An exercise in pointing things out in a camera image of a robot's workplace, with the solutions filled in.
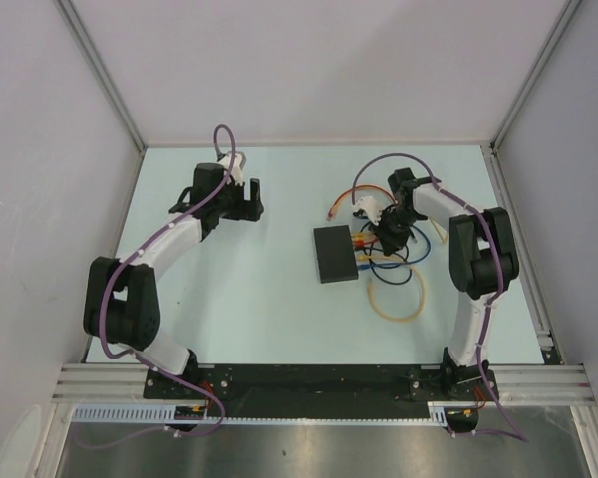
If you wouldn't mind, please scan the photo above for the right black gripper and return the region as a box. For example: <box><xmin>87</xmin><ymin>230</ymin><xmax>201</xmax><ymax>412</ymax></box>
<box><xmin>367</xmin><ymin>207</ymin><xmax>421</xmax><ymax>256</ymax></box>

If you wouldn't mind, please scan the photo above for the black network switch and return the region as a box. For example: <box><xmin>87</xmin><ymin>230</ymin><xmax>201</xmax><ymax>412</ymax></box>
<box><xmin>313</xmin><ymin>225</ymin><xmax>359</xmax><ymax>284</ymax></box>

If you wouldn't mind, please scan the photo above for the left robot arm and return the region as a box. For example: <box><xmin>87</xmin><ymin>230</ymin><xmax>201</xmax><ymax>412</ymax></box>
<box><xmin>83</xmin><ymin>152</ymin><xmax>264</xmax><ymax>398</ymax></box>

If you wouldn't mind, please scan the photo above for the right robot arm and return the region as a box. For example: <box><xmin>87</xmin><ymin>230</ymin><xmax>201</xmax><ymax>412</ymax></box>
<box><xmin>373</xmin><ymin>168</ymin><xmax>519</xmax><ymax>399</ymax></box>

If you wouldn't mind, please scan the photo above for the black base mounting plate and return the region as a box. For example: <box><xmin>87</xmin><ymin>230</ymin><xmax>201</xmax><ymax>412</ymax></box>
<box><xmin>143</xmin><ymin>364</ymin><xmax>499</xmax><ymax>430</ymax></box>

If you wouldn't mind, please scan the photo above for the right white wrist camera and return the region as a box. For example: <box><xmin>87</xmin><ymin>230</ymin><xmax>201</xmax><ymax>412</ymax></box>
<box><xmin>352</xmin><ymin>196</ymin><xmax>384</xmax><ymax>226</ymax></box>

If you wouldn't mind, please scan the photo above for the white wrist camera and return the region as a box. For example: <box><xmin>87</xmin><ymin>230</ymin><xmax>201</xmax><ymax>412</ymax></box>
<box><xmin>352</xmin><ymin>196</ymin><xmax>384</xmax><ymax>226</ymax></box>
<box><xmin>217</xmin><ymin>152</ymin><xmax>246</xmax><ymax>186</ymax></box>

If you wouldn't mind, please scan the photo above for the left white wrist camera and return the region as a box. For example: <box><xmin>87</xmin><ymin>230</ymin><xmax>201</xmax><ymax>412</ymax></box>
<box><xmin>217</xmin><ymin>152</ymin><xmax>246</xmax><ymax>186</ymax></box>

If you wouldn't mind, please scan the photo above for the blue ethernet cable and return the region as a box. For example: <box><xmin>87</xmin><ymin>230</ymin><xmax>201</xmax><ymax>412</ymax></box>
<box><xmin>357</xmin><ymin>226</ymin><xmax>432</xmax><ymax>286</ymax></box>

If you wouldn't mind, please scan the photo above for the black ethernet cable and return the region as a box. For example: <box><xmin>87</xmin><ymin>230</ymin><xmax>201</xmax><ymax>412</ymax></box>
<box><xmin>366</xmin><ymin>226</ymin><xmax>415</xmax><ymax>270</ymax></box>

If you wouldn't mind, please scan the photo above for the yellow ethernet cable looped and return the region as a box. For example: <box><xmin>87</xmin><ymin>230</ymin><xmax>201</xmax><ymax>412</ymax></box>
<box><xmin>357</xmin><ymin>254</ymin><xmax>426</xmax><ymax>324</ymax></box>

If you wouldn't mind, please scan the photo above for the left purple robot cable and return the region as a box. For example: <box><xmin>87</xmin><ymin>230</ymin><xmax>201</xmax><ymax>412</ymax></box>
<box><xmin>73</xmin><ymin>123</ymin><xmax>238</xmax><ymax>452</ymax></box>

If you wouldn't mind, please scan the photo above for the right aluminium frame post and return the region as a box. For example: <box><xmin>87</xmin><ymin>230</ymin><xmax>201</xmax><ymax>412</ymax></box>
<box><xmin>490</xmin><ymin>0</ymin><xmax>584</xmax><ymax>150</ymax></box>

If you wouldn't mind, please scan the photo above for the aluminium frame post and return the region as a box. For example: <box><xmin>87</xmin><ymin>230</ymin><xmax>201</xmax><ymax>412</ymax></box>
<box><xmin>490</xmin><ymin>0</ymin><xmax>584</xmax><ymax>150</ymax></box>
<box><xmin>53</xmin><ymin>0</ymin><xmax>147</xmax><ymax>157</ymax></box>

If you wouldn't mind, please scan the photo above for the right side aluminium rail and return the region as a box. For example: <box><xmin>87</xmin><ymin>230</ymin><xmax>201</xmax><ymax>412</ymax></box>
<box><xmin>480</xmin><ymin>144</ymin><xmax>563</xmax><ymax>365</ymax></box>

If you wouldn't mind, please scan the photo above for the aluminium rail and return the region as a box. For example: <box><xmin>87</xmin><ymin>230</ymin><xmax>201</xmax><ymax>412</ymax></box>
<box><xmin>480</xmin><ymin>144</ymin><xmax>563</xmax><ymax>365</ymax></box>
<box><xmin>53</xmin><ymin>363</ymin><xmax>595</xmax><ymax>406</ymax></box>

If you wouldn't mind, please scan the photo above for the slotted cable duct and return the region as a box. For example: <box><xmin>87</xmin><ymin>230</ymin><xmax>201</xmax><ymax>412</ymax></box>
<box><xmin>72</xmin><ymin>403</ymin><xmax>448</xmax><ymax>427</ymax></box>

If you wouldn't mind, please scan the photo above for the aluminium front rail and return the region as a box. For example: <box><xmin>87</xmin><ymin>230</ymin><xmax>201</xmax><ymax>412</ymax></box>
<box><xmin>53</xmin><ymin>363</ymin><xmax>595</xmax><ymax>406</ymax></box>

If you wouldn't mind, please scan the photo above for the left aluminium frame post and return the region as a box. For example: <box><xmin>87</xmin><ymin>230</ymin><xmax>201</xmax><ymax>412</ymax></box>
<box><xmin>53</xmin><ymin>0</ymin><xmax>147</xmax><ymax>157</ymax></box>

